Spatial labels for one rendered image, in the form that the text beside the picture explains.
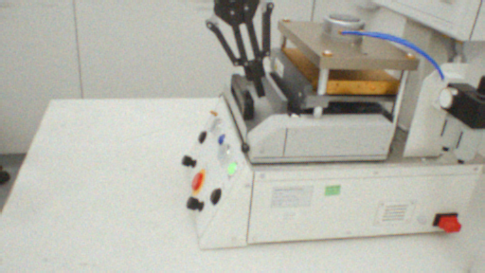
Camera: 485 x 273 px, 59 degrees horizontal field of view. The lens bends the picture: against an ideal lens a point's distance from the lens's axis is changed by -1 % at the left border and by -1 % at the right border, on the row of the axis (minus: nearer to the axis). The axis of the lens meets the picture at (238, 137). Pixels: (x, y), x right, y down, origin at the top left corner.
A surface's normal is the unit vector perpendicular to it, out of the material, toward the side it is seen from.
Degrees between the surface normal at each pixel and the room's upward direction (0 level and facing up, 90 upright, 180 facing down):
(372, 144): 90
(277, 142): 90
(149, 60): 90
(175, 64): 90
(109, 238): 0
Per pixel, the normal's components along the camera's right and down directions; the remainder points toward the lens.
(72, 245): 0.07, -0.89
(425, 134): 0.18, 0.46
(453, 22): -0.98, 0.01
